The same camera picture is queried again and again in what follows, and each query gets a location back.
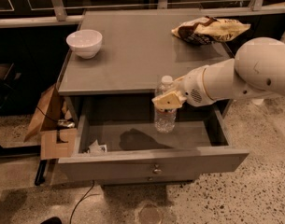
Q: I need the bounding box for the clear plastic water bottle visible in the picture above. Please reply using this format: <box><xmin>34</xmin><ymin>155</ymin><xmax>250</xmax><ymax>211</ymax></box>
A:
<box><xmin>154</xmin><ymin>76</ymin><xmax>177</xmax><ymax>133</ymax></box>

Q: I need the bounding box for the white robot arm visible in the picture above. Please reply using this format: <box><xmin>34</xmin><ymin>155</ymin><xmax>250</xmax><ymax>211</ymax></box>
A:
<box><xmin>152</xmin><ymin>37</ymin><xmax>285</xmax><ymax>109</ymax></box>

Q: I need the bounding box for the crumpled white paper scrap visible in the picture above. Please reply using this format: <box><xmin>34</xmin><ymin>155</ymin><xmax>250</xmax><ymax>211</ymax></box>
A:
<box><xmin>87</xmin><ymin>140</ymin><xmax>107</xmax><ymax>154</ymax></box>

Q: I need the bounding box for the black floor cable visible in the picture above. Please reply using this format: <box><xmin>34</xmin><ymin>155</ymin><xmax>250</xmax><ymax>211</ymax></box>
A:
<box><xmin>68</xmin><ymin>180</ymin><xmax>96</xmax><ymax>224</ymax></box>

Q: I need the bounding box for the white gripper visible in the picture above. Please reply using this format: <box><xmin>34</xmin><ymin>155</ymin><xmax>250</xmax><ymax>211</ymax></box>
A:
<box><xmin>152</xmin><ymin>65</ymin><xmax>214</xmax><ymax>109</ymax></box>

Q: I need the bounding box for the white ceramic bowl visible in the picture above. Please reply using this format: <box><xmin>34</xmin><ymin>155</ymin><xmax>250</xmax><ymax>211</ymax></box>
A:
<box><xmin>66</xmin><ymin>29</ymin><xmax>103</xmax><ymax>59</ymax></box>

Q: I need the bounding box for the brown yellow snack bag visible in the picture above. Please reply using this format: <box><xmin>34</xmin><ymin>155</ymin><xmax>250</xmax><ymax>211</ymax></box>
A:
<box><xmin>171</xmin><ymin>16</ymin><xmax>250</xmax><ymax>46</ymax></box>

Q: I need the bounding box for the brown cardboard box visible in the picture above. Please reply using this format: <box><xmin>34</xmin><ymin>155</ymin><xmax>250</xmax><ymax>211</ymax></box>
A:
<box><xmin>24</xmin><ymin>85</ymin><xmax>77</xmax><ymax>160</ymax></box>

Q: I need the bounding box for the black chair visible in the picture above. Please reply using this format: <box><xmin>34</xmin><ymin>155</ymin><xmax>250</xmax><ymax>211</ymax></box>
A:
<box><xmin>0</xmin><ymin>63</ymin><xmax>21</xmax><ymax>110</ymax></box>

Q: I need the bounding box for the round metal drawer knob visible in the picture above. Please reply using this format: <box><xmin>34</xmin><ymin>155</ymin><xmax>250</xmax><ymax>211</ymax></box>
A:
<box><xmin>152</xmin><ymin>164</ymin><xmax>163</xmax><ymax>175</ymax></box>

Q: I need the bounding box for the grey nightstand cabinet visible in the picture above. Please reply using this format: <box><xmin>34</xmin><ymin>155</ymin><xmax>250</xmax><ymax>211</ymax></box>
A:
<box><xmin>56</xmin><ymin>10</ymin><xmax>249</xmax><ymax>186</ymax></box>

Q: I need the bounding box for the open grey top drawer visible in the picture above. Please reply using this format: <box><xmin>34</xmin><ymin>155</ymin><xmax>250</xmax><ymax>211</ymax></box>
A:
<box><xmin>59</xmin><ymin>105</ymin><xmax>249</xmax><ymax>185</ymax></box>

